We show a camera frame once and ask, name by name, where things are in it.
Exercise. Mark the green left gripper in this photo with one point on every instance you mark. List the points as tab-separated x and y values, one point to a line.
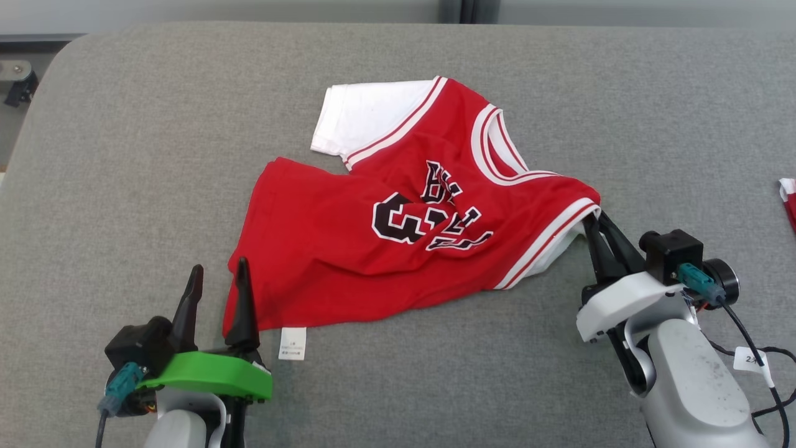
205	373

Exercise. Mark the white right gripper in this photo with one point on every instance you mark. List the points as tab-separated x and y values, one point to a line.
622	302

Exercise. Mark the red and white basketball jersey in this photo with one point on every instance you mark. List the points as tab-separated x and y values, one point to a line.
323	249

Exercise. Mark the red shorts with white stripe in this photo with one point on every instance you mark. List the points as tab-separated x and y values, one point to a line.
790	202

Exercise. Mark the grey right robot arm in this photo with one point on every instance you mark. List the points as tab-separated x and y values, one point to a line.
690	379

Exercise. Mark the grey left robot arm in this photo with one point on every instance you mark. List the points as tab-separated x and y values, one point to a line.
177	429

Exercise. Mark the black metal caster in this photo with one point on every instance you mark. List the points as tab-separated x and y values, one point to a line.
18	81

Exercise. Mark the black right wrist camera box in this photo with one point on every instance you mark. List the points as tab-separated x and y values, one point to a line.
675	252

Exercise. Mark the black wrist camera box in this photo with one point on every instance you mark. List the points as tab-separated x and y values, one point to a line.
675	252
140	342

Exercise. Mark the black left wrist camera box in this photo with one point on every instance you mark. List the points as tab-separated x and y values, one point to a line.
140	342

